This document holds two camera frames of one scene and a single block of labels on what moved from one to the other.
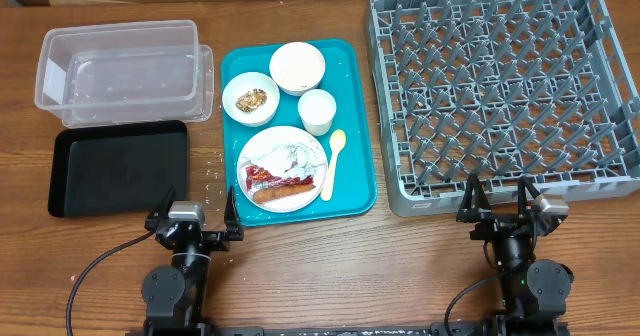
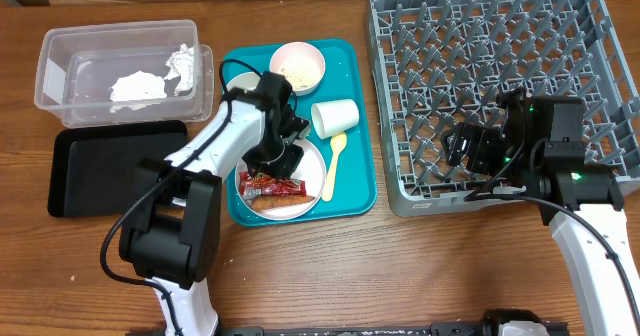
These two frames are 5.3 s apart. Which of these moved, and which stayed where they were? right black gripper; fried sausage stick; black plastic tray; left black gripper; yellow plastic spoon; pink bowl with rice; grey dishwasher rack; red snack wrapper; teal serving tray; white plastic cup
Moved: white plastic cup; fried sausage stick; red snack wrapper; left black gripper; right black gripper
Stayed: yellow plastic spoon; grey dishwasher rack; teal serving tray; black plastic tray; pink bowl with rice
